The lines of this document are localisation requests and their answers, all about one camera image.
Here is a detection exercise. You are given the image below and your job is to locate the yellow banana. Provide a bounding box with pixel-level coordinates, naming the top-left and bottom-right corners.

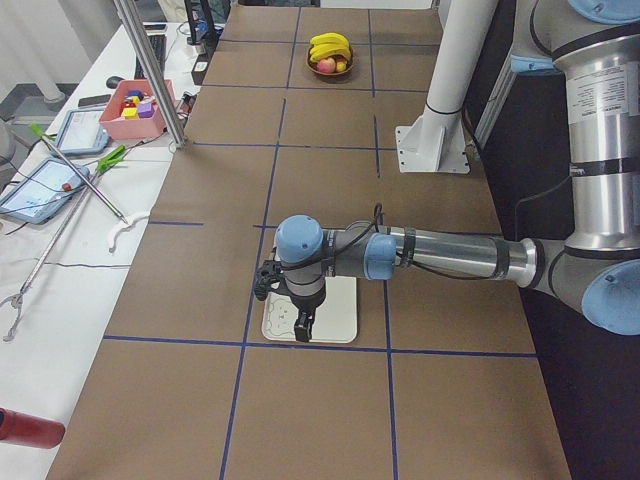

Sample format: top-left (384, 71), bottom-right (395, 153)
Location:
top-left (309, 43), bottom-right (352, 63)
top-left (310, 32), bottom-right (350, 49)

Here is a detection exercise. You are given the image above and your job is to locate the aluminium frame post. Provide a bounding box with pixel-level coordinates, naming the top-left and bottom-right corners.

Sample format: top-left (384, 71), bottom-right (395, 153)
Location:
top-left (114, 0), bottom-right (187, 149)

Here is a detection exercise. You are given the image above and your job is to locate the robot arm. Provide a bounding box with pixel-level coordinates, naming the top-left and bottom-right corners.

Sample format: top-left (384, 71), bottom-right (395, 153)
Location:
top-left (254, 1), bottom-right (639, 342)

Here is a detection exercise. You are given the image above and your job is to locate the yellow toy cube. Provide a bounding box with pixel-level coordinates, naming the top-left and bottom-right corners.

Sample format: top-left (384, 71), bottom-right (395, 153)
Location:
top-left (121, 107), bottom-right (138, 120)

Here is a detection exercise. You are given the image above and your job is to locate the purple toy cube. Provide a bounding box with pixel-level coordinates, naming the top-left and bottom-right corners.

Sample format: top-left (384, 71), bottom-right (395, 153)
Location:
top-left (137, 103), bottom-right (154, 119)

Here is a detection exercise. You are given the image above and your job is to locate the long reacher grabber tool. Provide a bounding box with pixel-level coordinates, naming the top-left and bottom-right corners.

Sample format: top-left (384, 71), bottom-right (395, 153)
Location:
top-left (0, 157), bottom-right (101, 343)

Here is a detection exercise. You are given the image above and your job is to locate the red apple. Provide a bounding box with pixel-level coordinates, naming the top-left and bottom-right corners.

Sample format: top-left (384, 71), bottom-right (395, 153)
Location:
top-left (316, 57), bottom-right (335, 75)

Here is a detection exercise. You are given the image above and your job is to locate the green handled reacher tool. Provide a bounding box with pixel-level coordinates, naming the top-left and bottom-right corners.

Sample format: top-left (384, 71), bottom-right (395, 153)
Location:
top-left (29, 123), bottom-right (129, 225)

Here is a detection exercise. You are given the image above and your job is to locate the black keyboard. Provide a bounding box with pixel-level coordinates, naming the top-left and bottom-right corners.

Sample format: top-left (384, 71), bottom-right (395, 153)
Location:
top-left (134, 35), bottom-right (166, 79)

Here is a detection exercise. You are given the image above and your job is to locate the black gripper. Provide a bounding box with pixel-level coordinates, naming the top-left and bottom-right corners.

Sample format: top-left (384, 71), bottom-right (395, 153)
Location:
top-left (287, 277), bottom-right (326, 342)

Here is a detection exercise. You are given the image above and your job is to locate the red bottle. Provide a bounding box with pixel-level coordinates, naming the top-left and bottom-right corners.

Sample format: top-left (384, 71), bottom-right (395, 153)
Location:
top-left (1, 408), bottom-right (66, 449)

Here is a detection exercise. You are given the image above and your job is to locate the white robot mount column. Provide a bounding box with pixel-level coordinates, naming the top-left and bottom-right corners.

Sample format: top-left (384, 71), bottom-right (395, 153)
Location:
top-left (395, 0), bottom-right (498, 174)

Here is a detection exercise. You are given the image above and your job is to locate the white rectangular plate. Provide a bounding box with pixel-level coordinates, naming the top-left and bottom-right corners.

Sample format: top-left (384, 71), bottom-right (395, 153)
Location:
top-left (261, 277), bottom-right (358, 344)

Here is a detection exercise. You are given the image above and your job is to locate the tablet in blue case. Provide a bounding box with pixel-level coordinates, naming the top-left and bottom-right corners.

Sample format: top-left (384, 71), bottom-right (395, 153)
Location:
top-left (55, 108), bottom-right (110, 156)

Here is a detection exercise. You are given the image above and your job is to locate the brown wicker basket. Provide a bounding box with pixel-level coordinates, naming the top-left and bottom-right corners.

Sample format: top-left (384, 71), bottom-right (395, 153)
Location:
top-left (306, 44), bottom-right (354, 78)

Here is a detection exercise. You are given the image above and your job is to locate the white hook part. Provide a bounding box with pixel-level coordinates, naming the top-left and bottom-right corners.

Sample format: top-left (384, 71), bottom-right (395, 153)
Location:
top-left (107, 211), bottom-right (150, 253)

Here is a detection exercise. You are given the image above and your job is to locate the pink plastic bin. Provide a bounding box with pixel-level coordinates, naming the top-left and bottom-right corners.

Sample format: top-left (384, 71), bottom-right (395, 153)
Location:
top-left (99, 79), bottom-right (166, 140)

